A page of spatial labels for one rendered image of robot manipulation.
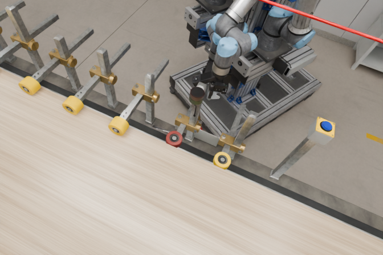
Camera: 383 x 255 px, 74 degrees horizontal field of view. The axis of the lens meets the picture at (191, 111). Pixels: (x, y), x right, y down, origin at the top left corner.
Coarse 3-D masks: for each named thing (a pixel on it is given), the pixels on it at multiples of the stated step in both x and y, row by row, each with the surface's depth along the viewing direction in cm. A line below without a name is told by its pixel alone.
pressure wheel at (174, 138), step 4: (172, 132) 124; (176, 132) 124; (168, 136) 123; (172, 136) 123; (176, 136) 124; (180, 136) 123; (168, 140) 121; (172, 140) 122; (176, 140) 122; (180, 140) 122; (172, 144) 120; (176, 144) 121; (180, 144) 123
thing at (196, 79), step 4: (208, 72) 113; (196, 76) 115; (200, 76) 114; (204, 76) 113; (208, 76) 112; (212, 76) 111; (192, 80) 115; (196, 80) 114; (200, 80) 113; (204, 80) 112; (208, 80) 112; (212, 80) 112; (216, 80) 112; (196, 84) 114
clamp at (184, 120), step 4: (184, 116) 135; (176, 120) 133; (180, 120) 133; (184, 120) 133; (188, 120) 134; (176, 124) 136; (184, 124) 133; (188, 124) 132; (196, 124) 133; (200, 124) 133; (188, 128) 134; (192, 128) 133; (196, 128) 132; (200, 128) 136; (196, 132) 133
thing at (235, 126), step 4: (244, 104) 147; (240, 108) 145; (244, 108) 145; (240, 112) 143; (236, 116) 141; (240, 116) 142; (236, 120) 140; (240, 120) 140; (236, 124) 138; (232, 128) 137; (236, 128) 137; (232, 132) 135; (232, 136) 134; (224, 148) 129; (228, 148) 129; (224, 152) 128
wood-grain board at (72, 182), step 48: (0, 96) 124; (48, 96) 128; (0, 144) 111; (48, 144) 114; (96, 144) 116; (144, 144) 119; (0, 192) 100; (48, 192) 102; (96, 192) 104; (144, 192) 107; (192, 192) 109; (240, 192) 112; (0, 240) 91; (48, 240) 93; (96, 240) 95; (144, 240) 97; (192, 240) 99; (240, 240) 101; (288, 240) 103; (336, 240) 105
